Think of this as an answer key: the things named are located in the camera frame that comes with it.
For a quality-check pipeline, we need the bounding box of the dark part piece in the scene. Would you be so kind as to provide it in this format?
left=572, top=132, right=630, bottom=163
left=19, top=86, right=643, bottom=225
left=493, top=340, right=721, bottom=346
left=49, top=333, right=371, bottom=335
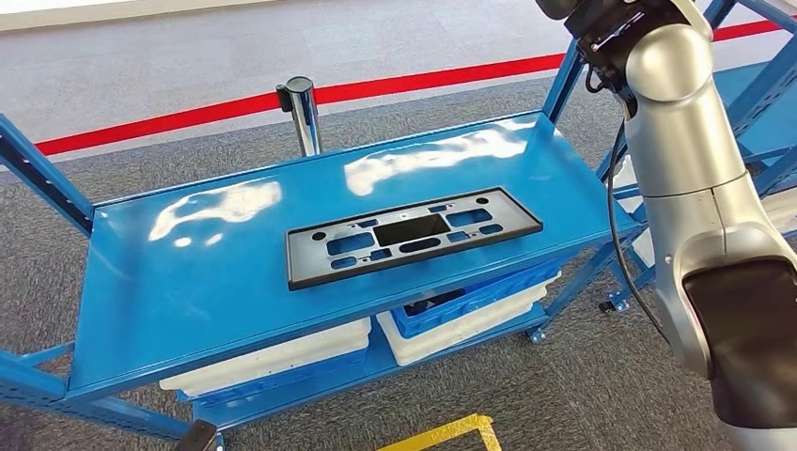
left=403, top=288, right=467, bottom=319

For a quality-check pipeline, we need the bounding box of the chrome stanchion post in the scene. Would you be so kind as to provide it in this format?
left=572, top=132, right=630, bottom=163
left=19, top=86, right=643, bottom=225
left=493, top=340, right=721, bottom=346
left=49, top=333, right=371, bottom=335
left=275, top=75, right=322, bottom=158

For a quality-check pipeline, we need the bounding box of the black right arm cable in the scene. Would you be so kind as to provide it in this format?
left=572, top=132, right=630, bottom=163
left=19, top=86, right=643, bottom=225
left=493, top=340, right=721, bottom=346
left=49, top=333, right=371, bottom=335
left=605, top=119, right=670, bottom=344

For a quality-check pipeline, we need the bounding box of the blue plastic crate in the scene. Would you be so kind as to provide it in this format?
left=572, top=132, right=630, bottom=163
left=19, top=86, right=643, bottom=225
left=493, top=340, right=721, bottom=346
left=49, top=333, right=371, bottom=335
left=176, top=348, right=369, bottom=409
left=390, top=256, right=564, bottom=341

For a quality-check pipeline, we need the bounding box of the blue metal shelf rack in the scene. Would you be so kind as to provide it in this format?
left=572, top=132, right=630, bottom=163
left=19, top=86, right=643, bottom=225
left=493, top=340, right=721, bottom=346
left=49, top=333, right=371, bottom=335
left=0, top=37, right=652, bottom=451
left=594, top=0, right=797, bottom=314

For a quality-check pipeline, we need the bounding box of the black plastic panel with cutouts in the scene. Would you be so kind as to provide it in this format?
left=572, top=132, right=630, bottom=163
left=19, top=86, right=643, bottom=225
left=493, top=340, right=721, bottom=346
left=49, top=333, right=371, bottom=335
left=285, top=186, right=545, bottom=292

